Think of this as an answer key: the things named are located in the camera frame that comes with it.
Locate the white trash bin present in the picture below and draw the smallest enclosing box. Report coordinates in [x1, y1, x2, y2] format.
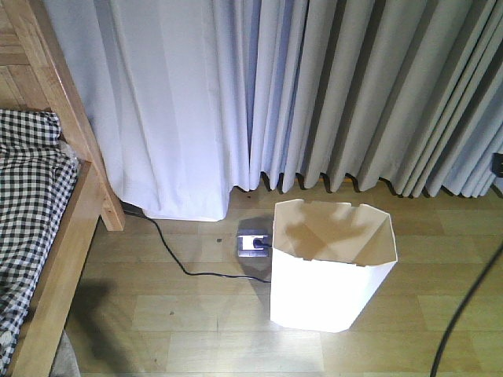
[270, 199, 398, 333]

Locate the floor power outlet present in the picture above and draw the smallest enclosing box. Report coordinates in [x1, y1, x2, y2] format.
[237, 229, 272, 258]

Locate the white pleated curtain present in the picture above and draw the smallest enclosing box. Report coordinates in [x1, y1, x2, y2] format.
[45, 1, 502, 221]

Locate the checkered black white bedding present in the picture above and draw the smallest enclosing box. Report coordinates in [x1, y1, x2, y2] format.
[1, 109, 79, 373]

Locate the round grey rug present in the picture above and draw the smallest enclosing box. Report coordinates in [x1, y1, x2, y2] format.
[49, 331, 81, 377]

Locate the black power cord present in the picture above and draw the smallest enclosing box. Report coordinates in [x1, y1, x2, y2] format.
[121, 200, 273, 284]

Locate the wooden bed frame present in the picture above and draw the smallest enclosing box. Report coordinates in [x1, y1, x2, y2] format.
[1, 1, 125, 376]

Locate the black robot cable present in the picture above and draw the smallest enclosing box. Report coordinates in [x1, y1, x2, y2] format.
[428, 243, 503, 377]

